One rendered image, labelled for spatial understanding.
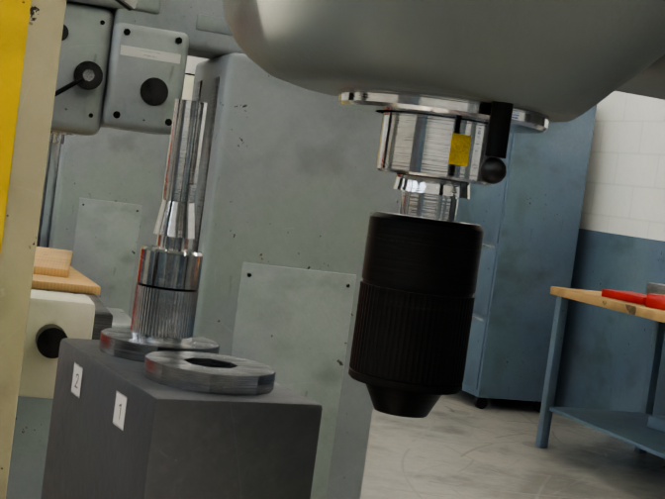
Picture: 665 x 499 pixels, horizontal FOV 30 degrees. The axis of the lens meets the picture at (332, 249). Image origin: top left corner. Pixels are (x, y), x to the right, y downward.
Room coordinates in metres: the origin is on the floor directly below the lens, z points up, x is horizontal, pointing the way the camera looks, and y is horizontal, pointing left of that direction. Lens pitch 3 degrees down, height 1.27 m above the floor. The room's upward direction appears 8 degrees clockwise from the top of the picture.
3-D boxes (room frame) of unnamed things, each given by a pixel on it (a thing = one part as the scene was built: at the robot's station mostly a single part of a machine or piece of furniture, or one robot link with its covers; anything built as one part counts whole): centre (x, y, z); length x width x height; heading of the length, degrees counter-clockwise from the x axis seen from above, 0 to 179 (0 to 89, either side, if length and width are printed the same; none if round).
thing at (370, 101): (0.51, -0.04, 1.31); 0.09 x 0.09 x 0.01
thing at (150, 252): (0.93, 0.12, 1.20); 0.05 x 0.05 x 0.01
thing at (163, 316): (0.93, 0.12, 1.17); 0.05 x 0.05 x 0.06
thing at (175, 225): (0.93, 0.12, 1.26); 0.03 x 0.03 x 0.11
